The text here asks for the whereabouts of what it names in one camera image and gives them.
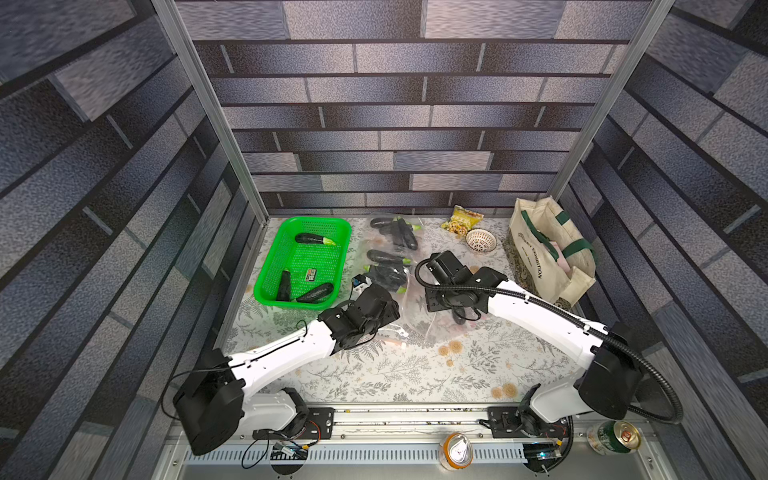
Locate small patterned bowl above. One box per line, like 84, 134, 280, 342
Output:
465, 228, 498, 253

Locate black corrugated cable conduit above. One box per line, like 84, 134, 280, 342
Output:
413, 257, 685, 426

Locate clear pink-dotted zip-top bag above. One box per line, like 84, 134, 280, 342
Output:
364, 214, 426, 253

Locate floral patterned table mat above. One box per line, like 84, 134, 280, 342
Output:
217, 217, 577, 403

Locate green plastic basket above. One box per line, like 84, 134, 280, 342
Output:
254, 216, 352, 310

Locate long eggplant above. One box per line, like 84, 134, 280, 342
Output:
364, 264, 409, 283

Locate aluminium frame post left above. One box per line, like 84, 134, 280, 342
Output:
151, 0, 269, 225

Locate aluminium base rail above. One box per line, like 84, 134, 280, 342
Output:
151, 403, 676, 479

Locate large eggplant front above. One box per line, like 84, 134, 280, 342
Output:
397, 218, 421, 250

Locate small eggplant at basket wall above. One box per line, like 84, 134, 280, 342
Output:
276, 270, 292, 302

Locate eggplant basket front edge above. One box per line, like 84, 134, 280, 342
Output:
296, 282, 335, 304

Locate yellow snack packet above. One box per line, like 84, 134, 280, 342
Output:
441, 205, 484, 239

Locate long eggplant stem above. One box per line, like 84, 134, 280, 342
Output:
389, 221, 405, 251

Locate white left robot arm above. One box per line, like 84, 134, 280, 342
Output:
172, 284, 400, 456

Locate aluminium frame post right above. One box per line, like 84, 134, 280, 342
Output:
547, 0, 675, 200

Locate beige tote bag green handles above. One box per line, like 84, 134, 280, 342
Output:
504, 197, 597, 310

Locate tape roll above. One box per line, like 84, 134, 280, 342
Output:
439, 432, 474, 471

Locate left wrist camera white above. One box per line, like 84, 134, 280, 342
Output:
350, 274, 371, 296

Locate aluminium frame post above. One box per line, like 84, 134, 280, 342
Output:
151, 0, 269, 225
547, 0, 675, 200

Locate green drink can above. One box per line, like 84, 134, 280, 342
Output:
587, 420, 642, 456

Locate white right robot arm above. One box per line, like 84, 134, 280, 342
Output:
415, 251, 642, 424

